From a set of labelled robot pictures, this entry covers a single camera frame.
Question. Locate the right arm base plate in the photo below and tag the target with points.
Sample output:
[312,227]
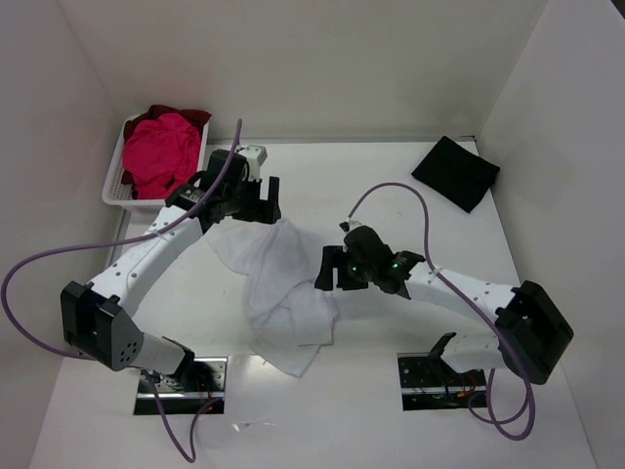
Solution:
[428,384]

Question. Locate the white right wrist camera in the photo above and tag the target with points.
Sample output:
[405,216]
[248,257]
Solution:
[349,225]

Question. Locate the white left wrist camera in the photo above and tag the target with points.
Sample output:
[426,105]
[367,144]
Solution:
[255,158]

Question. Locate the white t shirt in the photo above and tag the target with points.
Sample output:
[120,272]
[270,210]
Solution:
[290,320]

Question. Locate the folded black t shirt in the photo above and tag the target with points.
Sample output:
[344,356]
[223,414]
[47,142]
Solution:
[456,173]

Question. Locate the dark red t shirt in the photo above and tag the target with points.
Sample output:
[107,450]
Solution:
[195,116]

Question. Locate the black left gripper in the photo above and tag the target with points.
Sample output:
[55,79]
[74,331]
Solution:
[259,206]

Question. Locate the pink t shirt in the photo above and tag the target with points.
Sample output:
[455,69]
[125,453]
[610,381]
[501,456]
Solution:
[161,151]

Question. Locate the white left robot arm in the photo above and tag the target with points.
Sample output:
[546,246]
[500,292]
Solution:
[97,317]

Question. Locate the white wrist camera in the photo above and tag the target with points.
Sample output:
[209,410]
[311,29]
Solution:
[255,158]
[349,225]

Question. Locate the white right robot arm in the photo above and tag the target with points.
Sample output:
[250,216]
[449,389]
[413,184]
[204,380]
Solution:
[526,332]

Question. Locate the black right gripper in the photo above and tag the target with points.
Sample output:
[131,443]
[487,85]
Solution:
[337,269]

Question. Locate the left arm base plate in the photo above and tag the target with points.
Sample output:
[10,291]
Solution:
[205,387]

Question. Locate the white plastic basket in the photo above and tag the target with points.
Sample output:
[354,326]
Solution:
[114,192]

